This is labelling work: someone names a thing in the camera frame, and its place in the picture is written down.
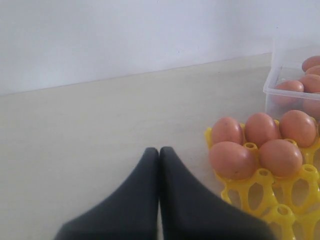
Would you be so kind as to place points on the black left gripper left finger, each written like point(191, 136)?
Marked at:
point(129, 213)

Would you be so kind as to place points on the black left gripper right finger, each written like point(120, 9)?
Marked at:
point(189, 211)

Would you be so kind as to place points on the brown egg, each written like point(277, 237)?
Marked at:
point(232, 161)
point(286, 87)
point(311, 83)
point(315, 70)
point(311, 107)
point(281, 157)
point(310, 62)
point(298, 126)
point(261, 128)
point(227, 129)

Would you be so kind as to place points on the yellow plastic egg tray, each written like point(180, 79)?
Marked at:
point(290, 204)

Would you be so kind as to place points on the clear plastic container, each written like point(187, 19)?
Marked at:
point(287, 57)

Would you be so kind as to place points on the brown egg top back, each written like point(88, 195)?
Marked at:
point(310, 62)

